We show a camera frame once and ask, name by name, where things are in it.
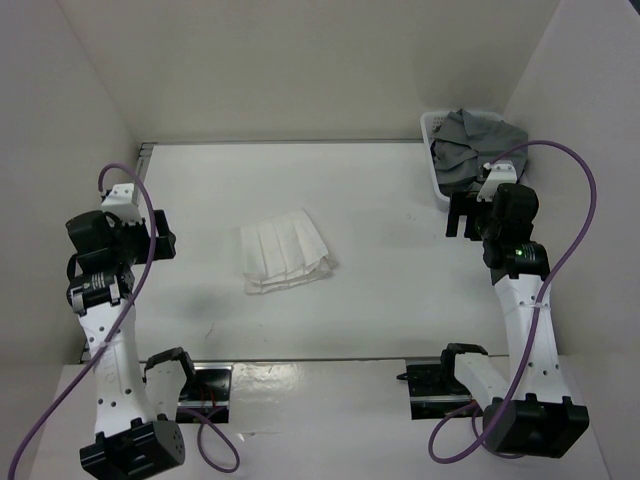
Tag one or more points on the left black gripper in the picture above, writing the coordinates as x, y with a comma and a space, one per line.
165, 238

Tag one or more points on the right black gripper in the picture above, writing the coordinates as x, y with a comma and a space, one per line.
461, 206

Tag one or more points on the white pleated skirt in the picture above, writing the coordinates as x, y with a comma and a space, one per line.
283, 252

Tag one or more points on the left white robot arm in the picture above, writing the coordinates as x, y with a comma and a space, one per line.
136, 432

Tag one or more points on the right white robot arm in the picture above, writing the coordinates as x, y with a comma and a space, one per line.
531, 413

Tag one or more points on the grey skirt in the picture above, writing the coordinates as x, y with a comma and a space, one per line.
465, 150

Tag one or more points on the white plastic basket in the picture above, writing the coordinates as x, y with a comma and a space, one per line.
435, 165

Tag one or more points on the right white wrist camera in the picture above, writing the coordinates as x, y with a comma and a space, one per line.
498, 173

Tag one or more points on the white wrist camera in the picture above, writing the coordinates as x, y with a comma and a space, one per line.
498, 173
122, 201

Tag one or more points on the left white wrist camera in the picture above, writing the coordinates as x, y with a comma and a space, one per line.
122, 201

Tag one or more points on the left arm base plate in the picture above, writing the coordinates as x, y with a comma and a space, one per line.
209, 393

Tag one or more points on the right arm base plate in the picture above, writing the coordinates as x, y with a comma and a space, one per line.
431, 397

